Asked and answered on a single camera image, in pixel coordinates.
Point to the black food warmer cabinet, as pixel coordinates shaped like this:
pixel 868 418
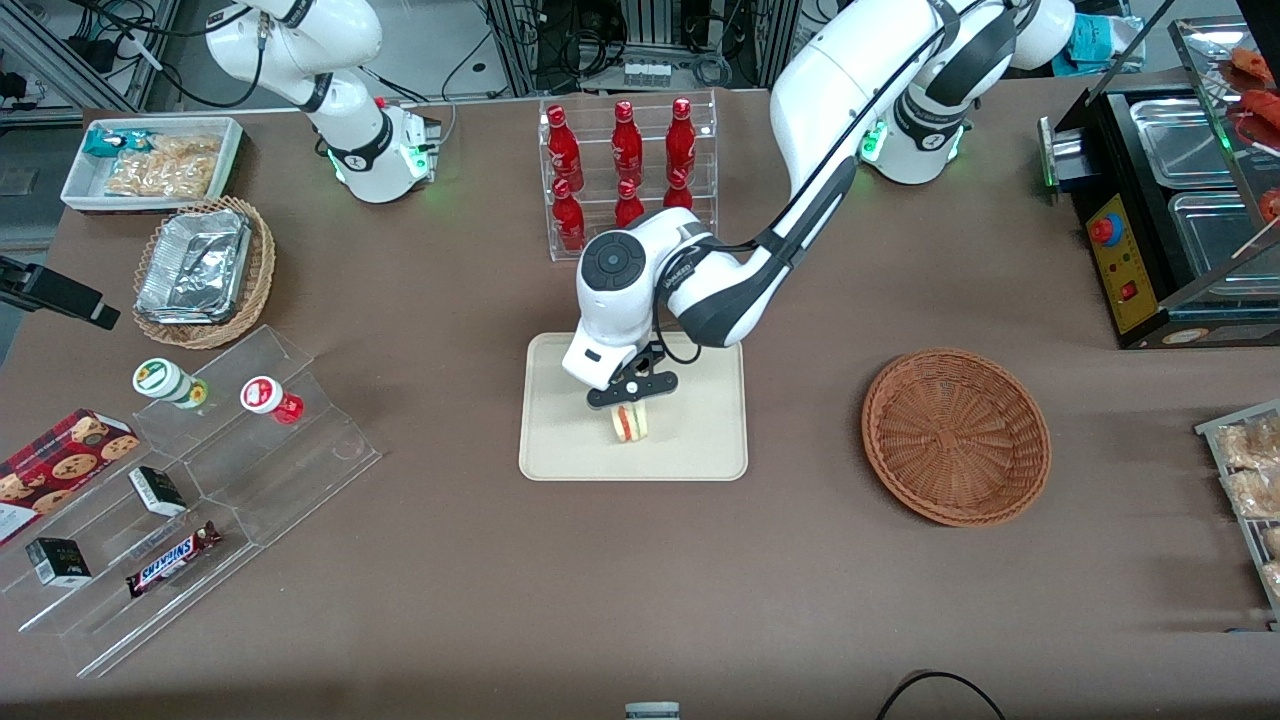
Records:
pixel 1125 270

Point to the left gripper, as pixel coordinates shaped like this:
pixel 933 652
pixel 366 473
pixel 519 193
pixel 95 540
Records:
pixel 642 364

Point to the aluminium frame rack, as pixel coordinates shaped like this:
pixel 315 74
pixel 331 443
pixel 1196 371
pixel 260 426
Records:
pixel 518 50

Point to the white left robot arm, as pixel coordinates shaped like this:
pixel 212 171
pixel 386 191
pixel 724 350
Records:
pixel 850 80

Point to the metal pastry tray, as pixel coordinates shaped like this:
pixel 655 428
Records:
pixel 1215 432

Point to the clear bag of crackers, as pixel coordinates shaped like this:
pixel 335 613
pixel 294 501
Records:
pixel 190 147
pixel 160 175

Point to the cyan plastic bag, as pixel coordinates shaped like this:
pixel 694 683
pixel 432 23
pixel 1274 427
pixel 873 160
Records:
pixel 1100 45

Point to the small black chocolate box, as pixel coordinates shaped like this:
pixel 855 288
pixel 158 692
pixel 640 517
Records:
pixel 58 562
pixel 155 492

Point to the brown wicker basket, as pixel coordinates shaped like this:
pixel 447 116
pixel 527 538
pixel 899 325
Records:
pixel 955 440

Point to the triangular sandwich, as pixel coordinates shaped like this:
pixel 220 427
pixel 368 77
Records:
pixel 630 428

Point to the clear acrylic bottle rack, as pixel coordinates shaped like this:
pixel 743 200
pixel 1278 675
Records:
pixel 598 150

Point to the beige rectangular serving tray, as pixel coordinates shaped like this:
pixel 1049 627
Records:
pixel 700 440

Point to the aluminium frame beam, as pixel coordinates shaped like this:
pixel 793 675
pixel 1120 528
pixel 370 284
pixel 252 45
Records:
pixel 70 65

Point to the steel warmer pan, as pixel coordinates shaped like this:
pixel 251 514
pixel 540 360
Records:
pixel 1180 140
pixel 1215 235

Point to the white plastic snack bin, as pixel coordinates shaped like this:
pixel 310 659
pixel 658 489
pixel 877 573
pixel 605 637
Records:
pixel 80 188

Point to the red lid yogurt cup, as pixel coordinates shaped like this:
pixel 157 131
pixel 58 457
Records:
pixel 262 395

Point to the stacked aluminium foil trays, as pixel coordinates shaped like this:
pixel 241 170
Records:
pixel 195 265

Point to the white power strip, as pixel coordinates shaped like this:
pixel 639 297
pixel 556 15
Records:
pixel 647 72

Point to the teal snack packet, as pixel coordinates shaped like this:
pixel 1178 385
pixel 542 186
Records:
pixel 110 142

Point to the Snickers chocolate bar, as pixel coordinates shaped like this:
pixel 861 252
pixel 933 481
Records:
pixel 170 560

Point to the red soda bottle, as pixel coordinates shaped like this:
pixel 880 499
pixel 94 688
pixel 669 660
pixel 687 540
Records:
pixel 565 150
pixel 569 220
pixel 627 145
pixel 678 195
pixel 629 205
pixel 681 140

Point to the red tartan cookie box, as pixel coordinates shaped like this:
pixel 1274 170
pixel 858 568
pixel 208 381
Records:
pixel 60 470

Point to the small white grey device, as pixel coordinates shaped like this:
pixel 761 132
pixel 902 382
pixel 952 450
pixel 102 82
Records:
pixel 652 712

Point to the clear acrylic stepped display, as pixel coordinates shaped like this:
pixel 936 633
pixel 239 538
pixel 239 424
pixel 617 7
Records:
pixel 290 470

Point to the green lid yogurt cup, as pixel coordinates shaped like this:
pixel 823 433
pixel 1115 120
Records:
pixel 155 377

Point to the light wicker basket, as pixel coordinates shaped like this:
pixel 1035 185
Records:
pixel 262 270

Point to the bagged pastry snack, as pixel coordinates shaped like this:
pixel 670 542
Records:
pixel 1272 544
pixel 1250 443
pixel 1255 493
pixel 1272 580

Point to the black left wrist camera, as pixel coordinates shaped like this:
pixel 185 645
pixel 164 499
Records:
pixel 652 360

